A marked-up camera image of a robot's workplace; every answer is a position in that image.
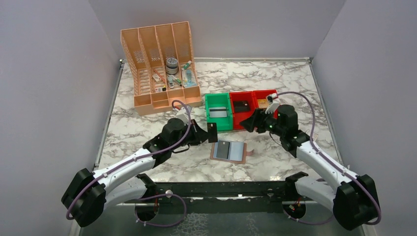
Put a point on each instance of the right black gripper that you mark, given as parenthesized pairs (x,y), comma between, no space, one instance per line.
(259,120)

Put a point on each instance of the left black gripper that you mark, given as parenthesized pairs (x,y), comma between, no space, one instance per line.
(202,134)

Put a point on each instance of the black VIP credit card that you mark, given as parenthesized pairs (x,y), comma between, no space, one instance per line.
(212,132)

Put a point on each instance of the red plastic double bin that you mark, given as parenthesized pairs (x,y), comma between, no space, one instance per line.
(251,97)

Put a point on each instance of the green plastic bin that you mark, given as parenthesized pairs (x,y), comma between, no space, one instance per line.
(220,100)

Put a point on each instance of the orange plastic file organizer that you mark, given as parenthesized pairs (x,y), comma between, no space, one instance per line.
(146,50)

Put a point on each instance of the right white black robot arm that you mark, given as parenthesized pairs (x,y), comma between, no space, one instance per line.
(351,198)

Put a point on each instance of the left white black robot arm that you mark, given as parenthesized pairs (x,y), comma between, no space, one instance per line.
(91,192)

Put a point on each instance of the gold card box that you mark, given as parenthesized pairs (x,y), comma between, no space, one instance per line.
(262,103)

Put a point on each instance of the grey card in green bin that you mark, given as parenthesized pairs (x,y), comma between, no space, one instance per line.
(218,112)

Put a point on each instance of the black wallet in bin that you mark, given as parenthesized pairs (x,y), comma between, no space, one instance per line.
(241,106)

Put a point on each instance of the blue packaged item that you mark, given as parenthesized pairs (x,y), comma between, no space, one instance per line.
(188,78)

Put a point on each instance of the green marker pen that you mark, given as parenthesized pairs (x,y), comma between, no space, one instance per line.
(177,81)

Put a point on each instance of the green white glue tube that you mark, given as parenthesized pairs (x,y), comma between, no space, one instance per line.
(187,65)

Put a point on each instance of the small round tin can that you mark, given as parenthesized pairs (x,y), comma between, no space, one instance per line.
(171,65)

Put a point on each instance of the red white small packet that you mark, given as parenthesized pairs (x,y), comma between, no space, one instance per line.
(159,78)

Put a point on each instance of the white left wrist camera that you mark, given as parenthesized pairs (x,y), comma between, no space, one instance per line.
(183,114)

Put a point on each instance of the black metal base rail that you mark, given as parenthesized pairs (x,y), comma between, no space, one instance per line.
(254,194)

